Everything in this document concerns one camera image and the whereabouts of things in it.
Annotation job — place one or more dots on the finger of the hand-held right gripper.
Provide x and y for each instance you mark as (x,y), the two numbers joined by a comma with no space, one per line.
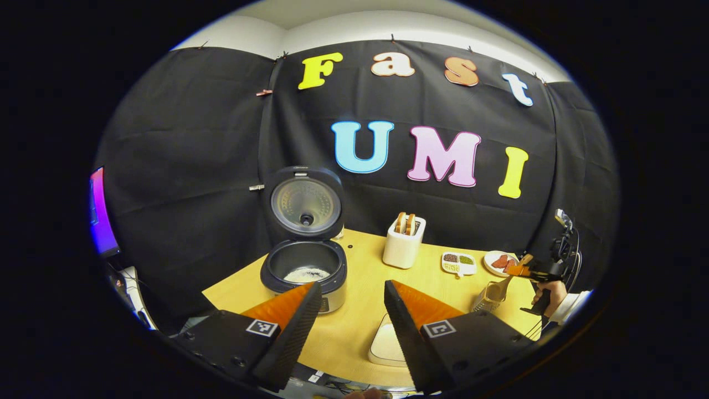
(519,270)

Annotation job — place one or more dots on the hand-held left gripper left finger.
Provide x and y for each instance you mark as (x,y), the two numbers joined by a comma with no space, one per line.
(293,338)

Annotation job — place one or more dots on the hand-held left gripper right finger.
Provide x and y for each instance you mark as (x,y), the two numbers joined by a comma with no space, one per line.
(412,338)

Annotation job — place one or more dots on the white box of rice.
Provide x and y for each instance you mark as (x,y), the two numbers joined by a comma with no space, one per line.
(385,346)

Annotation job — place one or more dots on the clear chopstick holder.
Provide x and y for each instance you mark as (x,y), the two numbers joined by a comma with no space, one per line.
(487,302)

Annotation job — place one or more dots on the silver black rice cooker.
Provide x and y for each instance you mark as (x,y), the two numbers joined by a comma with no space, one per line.
(304,249)

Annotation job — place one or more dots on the red meat piece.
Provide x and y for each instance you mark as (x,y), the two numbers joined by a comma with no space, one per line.
(509,267)
(500,261)

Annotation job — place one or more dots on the white plate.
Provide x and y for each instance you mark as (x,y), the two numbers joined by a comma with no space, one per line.
(490,266)

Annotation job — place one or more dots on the white divided bean dish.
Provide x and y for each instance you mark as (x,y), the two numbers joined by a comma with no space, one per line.
(458,263)

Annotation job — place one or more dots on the white toaster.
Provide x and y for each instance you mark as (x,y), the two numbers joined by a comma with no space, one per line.
(401,249)

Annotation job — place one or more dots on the bread slice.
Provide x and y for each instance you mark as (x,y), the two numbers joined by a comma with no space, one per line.
(411,224)
(400,223)

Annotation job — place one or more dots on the black backdrop cloth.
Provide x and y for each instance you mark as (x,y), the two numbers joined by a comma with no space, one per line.
(221,155)

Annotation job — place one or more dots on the computer monitor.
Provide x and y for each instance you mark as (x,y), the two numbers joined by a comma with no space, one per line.
(102,216)

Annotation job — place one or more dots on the copper clip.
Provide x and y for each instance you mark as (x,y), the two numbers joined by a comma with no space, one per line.
(264,92)

